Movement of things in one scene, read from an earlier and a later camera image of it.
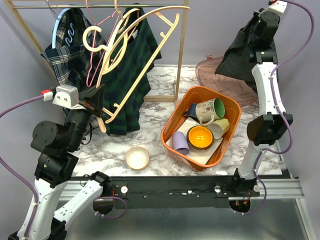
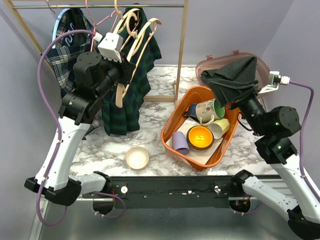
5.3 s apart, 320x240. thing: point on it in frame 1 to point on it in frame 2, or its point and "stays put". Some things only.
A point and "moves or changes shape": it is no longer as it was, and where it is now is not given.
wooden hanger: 129,94 moves or changes shape
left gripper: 95,95 to 127,69
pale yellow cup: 218,127 stays put
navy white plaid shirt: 77,58 stays put
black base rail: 143,192 stays put
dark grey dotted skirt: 235,61 to 241,74
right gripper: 256,14 to 227,95
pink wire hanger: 95,24 stays put
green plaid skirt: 126,80 stays put
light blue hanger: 54,29 stays put
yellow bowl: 200,138 stays put
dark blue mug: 191,112 stays put
